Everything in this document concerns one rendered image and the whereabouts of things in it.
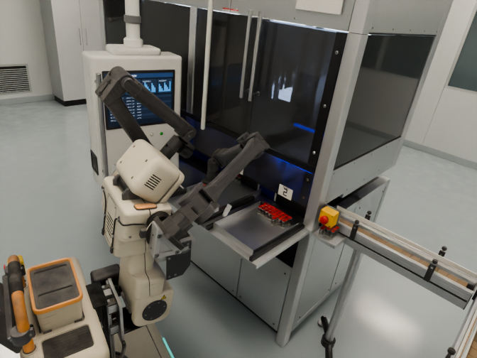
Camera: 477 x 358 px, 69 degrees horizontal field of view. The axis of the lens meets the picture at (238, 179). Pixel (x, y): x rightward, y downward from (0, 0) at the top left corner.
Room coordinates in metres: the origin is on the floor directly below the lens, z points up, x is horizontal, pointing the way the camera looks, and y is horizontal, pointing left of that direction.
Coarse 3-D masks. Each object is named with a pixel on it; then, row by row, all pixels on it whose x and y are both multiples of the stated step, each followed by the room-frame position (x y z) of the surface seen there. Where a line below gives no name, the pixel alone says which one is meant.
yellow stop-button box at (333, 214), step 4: (324, 208) 1.42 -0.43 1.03; (328, 208) 1.43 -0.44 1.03; (332, 208) 1.43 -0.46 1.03; (320, 212) 1.41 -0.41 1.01; (324, 212) 1.40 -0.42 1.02; (328, 212) 1.39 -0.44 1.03; (332, 212) 1.39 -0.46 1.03; (336, 212) 1.40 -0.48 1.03; (340, 212) 1.41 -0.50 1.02; (320, 216) 1.41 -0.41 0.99; (328, 216) 1.38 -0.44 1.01; (332, 216) 1.37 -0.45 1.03; (336, 216) 1.39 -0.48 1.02; (332, 220) 1.37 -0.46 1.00; (336, 220) 1.40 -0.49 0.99; (324, 224) 1.39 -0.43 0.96; (328, 224) 1.37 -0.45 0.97; (332, 224) 1.37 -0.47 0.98
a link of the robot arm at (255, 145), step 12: (252, 144) 1.20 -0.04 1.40; (264, 144) 1.22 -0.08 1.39; (240, 156) 1.15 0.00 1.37; (252, 156) 1.17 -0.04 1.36; (228, 168) 1.09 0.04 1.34; (240, 168) 1.12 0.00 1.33; (216, 180) 1.04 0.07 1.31; (228, 180) 1.06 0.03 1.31; (192, 192) 0.96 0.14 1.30; (204, 192) 1.01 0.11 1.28; (216, 192) 1.01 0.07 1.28; (180, 204) 0.95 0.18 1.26; (216, 204) 1.00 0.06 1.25; (204, 216) 0.94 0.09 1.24
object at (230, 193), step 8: (232, 184) 1.82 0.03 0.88; (240, 184) 1.84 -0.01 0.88; (224, 192) 1.71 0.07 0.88; (232, 192) 1.72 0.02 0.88; (240, 192) 1.73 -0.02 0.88; (248, 192) 1.75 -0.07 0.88; (256, 192) 1.72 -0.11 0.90; (224, 200) 1.63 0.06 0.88; (232, 200) 1.64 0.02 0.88; (240, 200) 1.62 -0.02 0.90; (216, 208) 1.50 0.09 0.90
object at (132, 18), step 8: (128, 0) 1.89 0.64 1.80; (136, 0) 1.90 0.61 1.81; (128, 8) 1.89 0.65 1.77; (136, 8) 1.90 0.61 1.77; (128, 16) 1.88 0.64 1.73; (136, 16) 1.90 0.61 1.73; (128, 24) 1.89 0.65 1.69; (136, 24) 1.90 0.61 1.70; (128, 32) 1.89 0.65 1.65; (136, 32) 1.90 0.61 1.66; (128, 40) 1.87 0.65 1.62; (136, 40) 1.88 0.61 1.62
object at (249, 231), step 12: (228, 216) 1.43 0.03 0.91; (240, 216) 1.49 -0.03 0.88; (252, 216) 1.51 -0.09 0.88; (216, 228) 1.35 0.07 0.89; (228, 228) 1.38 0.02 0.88; (240, 228) 1.39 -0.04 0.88; (252, 228) 1.40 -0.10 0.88; (264, 228) 1.41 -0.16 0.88; (276, 228) 1.42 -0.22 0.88; (288, 228) 1.44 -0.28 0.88; (240, 240) 1.25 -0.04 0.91; (252, 240) 1.30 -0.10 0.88; (264, 240) 1.32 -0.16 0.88; (252, 252) 1.19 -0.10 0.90
